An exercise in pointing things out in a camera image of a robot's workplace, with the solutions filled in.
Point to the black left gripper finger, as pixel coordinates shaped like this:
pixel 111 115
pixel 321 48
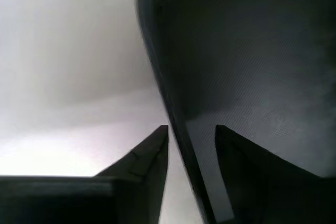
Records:
pixel 92 200
pixel 275 195

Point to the black mesh basket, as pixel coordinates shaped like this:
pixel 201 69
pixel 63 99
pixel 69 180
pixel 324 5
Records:
pixel 236 64

